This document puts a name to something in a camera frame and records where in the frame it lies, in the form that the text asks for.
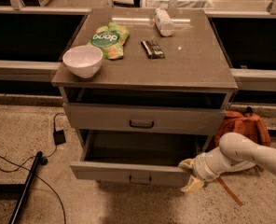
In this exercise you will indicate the white bowl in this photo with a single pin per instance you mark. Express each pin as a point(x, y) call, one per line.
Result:
point(83, 61)

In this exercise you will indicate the orange backpack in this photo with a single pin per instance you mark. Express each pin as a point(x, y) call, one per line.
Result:
point(248, 124)

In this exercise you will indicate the black power adapter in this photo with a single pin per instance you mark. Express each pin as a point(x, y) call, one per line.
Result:
point(59, 137)

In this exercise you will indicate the grey top drawer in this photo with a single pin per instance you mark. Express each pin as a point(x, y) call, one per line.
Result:
point(145, 119)

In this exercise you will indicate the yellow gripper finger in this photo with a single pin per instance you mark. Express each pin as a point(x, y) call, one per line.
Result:
point(187, 164)
point(194, 184)

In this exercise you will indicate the grey drawer cabinet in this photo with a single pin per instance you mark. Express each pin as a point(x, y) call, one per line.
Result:
point(193, 74)

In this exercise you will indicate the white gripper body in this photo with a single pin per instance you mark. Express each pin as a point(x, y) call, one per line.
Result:
point(200, 168)

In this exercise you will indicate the grey drawer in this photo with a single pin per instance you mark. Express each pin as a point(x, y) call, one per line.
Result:
point(145, 119)
point(137, 158)

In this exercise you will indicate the white plastic bottle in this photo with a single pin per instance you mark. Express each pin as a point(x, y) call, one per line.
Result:
point(163, 22)

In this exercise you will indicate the black metal pole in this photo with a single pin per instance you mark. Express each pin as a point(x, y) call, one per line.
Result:
point(14, 219)

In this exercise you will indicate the green chip bag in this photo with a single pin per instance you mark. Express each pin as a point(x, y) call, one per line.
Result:
point(110, 39)

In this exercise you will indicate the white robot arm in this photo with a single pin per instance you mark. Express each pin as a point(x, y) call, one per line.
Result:
point(235, 153)

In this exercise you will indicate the dark snack bar wrapper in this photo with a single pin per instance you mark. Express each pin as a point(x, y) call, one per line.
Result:
point(152, 49)

